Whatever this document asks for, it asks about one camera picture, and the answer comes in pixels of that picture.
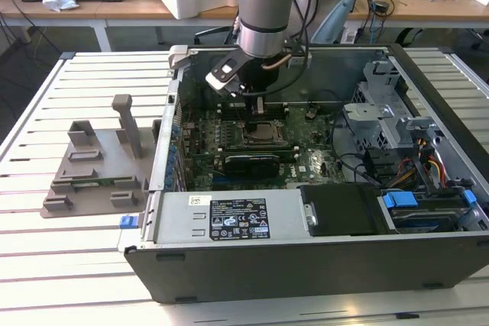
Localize silver power supply unit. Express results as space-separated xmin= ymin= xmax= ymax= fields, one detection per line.
xmin=141 ymin=188 xmax=306 ymax=245

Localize black chair base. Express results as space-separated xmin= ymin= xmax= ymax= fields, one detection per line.
xmin=193 ymin=26 xmax=235 ymax=45

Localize CPU socket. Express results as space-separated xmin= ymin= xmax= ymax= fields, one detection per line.
xmin=238 ymin=119 xmax=287 ymax=144

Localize black graphics card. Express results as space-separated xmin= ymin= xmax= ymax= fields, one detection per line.
xmin=223 ymin=153 xmax=282 ymax=179

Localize crumpled white paper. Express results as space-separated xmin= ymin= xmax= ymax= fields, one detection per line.
xmin=40 ymin=0 xmax=80 ymax=13

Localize metal drive bay cage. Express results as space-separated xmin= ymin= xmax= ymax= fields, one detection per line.
xmin=342 ymin=60 xmax=440 ymax=151

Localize grey parts rack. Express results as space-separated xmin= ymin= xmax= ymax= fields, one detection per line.
xmin=40 ymin=93 xmax=164 ymax=220

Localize black plastic shroud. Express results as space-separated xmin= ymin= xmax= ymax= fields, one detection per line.
xmin=296 ymin=183 xmax=383 ymax=237

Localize green RAM stick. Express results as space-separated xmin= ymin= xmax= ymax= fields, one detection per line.
xmin=72 ymin=176 xmax=115 ymax=186

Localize black RAM slot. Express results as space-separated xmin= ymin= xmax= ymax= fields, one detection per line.
xmin=225 ymin=141 xmax=299 ymax=147
xmin=225 ymin=144 xmax=299 ymax=150
xmin=219 ymin=111 xmax=287 ymax=117
xmin=225 ymin=139 xmax=299 ymax=144
xmin=225 ymin=147 xmax=299 ymax=153
xmin=219 ymin=115 xmax=287 ymax=121
xmin=219 ymin=107 xmax=287 ymax=113
xmin=219 ymin=103 xmax=287 ymax=109

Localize metal socket cover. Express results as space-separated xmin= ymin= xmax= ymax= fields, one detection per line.
xmin=240 ymin=119 xmax=286 ymax=143

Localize green motherboard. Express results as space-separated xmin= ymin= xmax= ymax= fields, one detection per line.
xmin=179 ymin=106 xmax=352 ymax=192

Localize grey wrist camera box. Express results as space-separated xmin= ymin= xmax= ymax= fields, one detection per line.
xmin=205 ymin=54 xmax=248 ymax=96

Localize black PC case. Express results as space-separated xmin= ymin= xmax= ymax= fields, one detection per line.
xmin=117 ymin=43 xmax=489 ymax=304

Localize blue disk carrier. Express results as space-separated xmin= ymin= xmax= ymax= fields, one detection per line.
xmin=381 ymin=188 xmax=477 ymax=234

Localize black hard disk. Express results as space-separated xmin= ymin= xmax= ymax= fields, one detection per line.
xmin=391 ymin=207 xmax=459 ymax=232

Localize yellow red power wires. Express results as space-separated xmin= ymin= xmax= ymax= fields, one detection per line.
xmin=397 ymin=138 xmax=450 ymax=189

